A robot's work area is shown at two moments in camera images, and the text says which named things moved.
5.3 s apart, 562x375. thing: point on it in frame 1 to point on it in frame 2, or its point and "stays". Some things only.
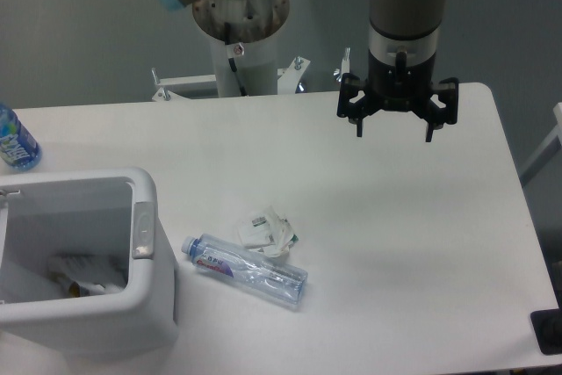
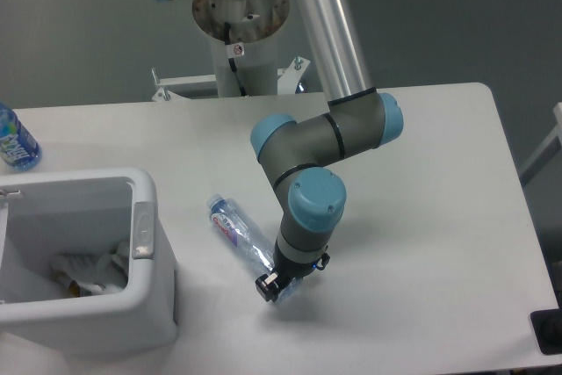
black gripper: [392, 87] to [284, 270]
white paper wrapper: [266, 232] to [122, 255]
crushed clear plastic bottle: [247, 267] to [241, 233]
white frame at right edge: [550, 149] stays
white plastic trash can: [104, 212] stays
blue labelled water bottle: [19, 151] stays
